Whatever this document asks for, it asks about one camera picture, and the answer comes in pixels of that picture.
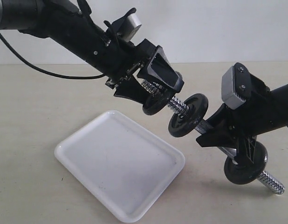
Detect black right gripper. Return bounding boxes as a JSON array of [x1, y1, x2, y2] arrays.
[[196, 91, 277, 165]]

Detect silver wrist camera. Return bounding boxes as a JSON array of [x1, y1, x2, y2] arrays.
[[111, 7, 142, 42], [221, 66, 246, 110]]

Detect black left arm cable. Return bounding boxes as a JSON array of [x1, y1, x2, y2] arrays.
[[0, 28, 105, 79]]

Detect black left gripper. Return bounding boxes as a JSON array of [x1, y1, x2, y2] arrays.
[[88, 39, 184, 105]]

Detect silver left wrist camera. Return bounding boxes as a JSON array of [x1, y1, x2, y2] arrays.
[[111, 7, 142, 42]]

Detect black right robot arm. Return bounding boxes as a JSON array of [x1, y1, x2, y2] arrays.
[[196, 84, 288, 164]]

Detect black weight plate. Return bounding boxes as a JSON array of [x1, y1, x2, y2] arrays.
[[141, 79, 182, 116], [168, 93, 208, 138], [224, 141, 268, 185]]

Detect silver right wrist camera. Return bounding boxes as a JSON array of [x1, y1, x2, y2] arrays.
[[221, 66, 246, 110]]

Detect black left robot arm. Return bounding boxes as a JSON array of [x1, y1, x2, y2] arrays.
[[0, 0, 184, 113]]

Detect white plastic tray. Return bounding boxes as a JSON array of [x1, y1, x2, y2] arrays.
[[54, 110, 185, 223]]

